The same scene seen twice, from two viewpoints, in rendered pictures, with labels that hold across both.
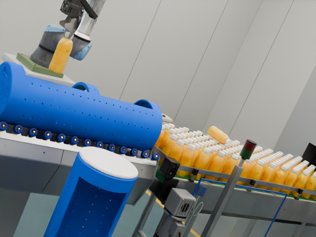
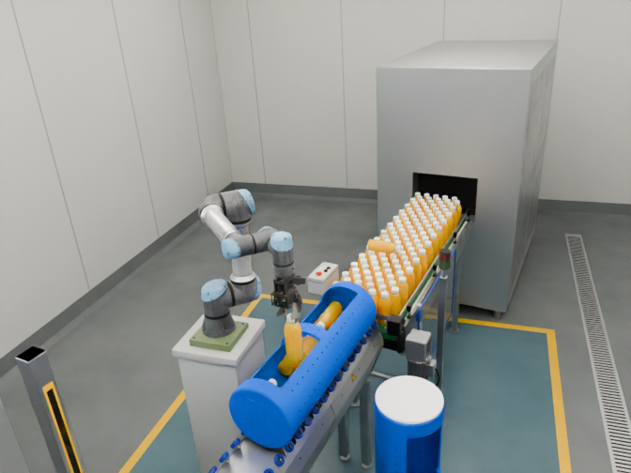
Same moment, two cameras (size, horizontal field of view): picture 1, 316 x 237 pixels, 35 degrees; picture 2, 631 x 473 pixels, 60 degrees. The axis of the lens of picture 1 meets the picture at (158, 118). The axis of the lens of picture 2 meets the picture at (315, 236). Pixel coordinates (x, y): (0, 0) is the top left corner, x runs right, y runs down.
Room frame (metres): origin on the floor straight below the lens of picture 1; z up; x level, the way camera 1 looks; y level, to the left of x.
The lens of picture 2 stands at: (0.68, 1.11, 2.60)
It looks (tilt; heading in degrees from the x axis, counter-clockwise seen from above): 25 degrees down; 337
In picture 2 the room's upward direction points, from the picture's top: 4 degrees counter-clockwise
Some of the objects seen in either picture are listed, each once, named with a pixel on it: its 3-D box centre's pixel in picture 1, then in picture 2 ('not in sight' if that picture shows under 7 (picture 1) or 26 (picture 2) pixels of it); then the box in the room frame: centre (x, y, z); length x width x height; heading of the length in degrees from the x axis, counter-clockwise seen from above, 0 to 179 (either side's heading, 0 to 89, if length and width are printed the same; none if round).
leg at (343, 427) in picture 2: not in sight; (343, 418); (2.84, 0.09, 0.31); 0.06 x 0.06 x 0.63; 38
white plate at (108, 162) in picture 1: (108, 162); (408, 398); (2.13, 0.12, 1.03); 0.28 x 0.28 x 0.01
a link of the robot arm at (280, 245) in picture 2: not in sight; (282, 248); (2.32, 0.54, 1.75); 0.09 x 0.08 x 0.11; 3
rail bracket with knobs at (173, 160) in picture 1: (169, 167); (394, 326); (2.70, -0.17, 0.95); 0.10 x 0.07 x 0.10; 38
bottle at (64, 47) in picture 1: (61, 54); (293, 338); (2.32, 0.53, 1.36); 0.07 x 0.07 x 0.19
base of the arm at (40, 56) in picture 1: (45, 55); (217, 319); (2.80, 0.72, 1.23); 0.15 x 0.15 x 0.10
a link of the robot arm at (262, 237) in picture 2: not in sight; (267, 240); (2.41, 0.57, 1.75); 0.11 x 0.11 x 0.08; 3
